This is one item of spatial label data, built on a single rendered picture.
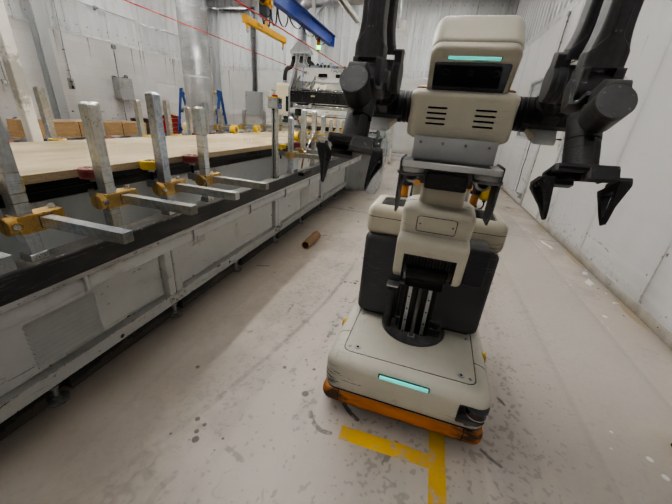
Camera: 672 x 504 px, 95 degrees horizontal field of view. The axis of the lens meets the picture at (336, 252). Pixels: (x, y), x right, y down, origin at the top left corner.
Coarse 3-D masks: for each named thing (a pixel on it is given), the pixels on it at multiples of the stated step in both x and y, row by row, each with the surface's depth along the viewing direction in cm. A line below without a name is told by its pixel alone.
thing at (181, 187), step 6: (150, 180) 132; (156, 180) 132; (150, 186) 133; (180, 186) 129; (186, 186) 128; (192, 186) 127; (198, 186) 128; (186, 192) 129; (192, 192) 128; (198, 192) 127; (204, 192) 126; (210, 192) 125; (216, 192) 125; (222, 192) 124; (228, 192) 123; (234, 192) 123; (228, 198) 124; (234, 198) 123
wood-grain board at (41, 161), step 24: (24, 144) 148; (48, 144) 154; (72, 144) 160; (120, 144) 174; (144, 144) 181; (168, 144) 190; (192, 144) 199; (216, 144) 209; (240, 144) 221; (264, 144) 233; (24, 168) 102; (48, 168) 105; (72, 168) 107; (120, 168) 122
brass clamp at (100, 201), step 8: (120, 192) 106; (128, 192) 109; (136, 192) 112; (96, 200) 101; (104, 200) 102; (112, 200) 104; (120, 200) 107; (96, 208) 102; (104, 208) 103; (112, 208) 105
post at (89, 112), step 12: (84, 108) 92; (96, 108) 95; (84, 120) 94; (96, 120) 95; (84, 132) 96; (96, 132) 96; (96, 144) 97; (96, 156) 98; (108, 156) 101; (96, 168) 100; (108, 168) 102; (96, 180) 102; (108, 180) 102; (108, 192) 103; (108, 216) 106; (120, 216) 109
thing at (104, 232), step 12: (48, 216) 85; (60, 216) 86; (60, 228) 84; (72, 228) 83; (84, 228) 81; (96, 228) 80; (108, 228) 81; (120, 228) 81; (108, 240) 80; (120, 240) 79; (132, 240) 81
